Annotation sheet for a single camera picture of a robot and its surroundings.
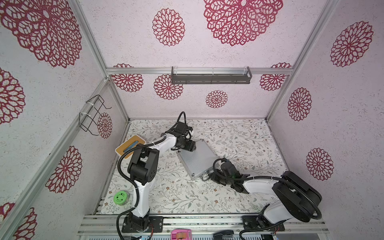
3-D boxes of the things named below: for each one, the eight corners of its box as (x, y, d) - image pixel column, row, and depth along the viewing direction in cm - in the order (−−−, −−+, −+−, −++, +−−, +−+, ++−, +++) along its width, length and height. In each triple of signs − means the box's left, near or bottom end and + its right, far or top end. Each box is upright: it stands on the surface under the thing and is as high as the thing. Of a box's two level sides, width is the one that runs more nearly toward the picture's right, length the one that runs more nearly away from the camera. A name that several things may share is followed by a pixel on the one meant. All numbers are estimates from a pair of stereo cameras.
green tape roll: (115, 205, 81) (111, 203, 78) (118, 193, 85) (115, 190, 82) (127, 205, 81) (124, 203, 78) (130, 193, 85) (127, 190, 82)
